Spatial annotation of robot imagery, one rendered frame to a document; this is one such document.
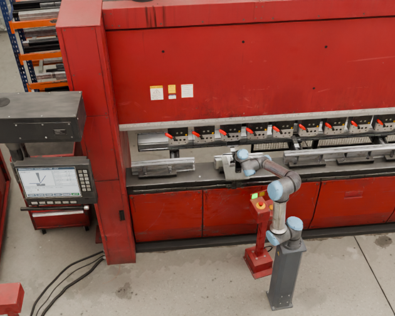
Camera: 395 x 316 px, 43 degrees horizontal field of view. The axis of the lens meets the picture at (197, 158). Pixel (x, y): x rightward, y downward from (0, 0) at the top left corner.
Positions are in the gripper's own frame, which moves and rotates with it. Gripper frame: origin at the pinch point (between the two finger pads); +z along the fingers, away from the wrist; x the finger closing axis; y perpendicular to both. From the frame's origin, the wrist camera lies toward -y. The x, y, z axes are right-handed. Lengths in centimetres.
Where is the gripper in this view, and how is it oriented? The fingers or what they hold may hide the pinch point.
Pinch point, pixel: (235, 163)
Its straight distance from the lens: 379.3
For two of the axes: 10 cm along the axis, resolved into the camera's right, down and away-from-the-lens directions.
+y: -1.0, -9.9, 1.3
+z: -0.9, 1.4, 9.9
